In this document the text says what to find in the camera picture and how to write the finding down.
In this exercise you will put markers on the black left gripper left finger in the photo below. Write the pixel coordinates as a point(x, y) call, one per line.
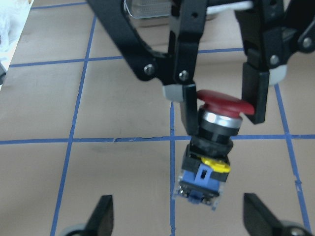
point(101, 221)

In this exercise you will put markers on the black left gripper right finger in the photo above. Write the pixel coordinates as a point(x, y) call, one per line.
point(259, 220)

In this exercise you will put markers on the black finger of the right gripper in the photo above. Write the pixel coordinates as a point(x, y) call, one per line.
point(164, 48)
point(271, 34)

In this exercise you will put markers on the clear plastic bag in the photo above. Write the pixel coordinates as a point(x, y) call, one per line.
point(13, 16)

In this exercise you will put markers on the red emergency stop button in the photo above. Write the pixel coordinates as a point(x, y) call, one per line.
point(205, 165)

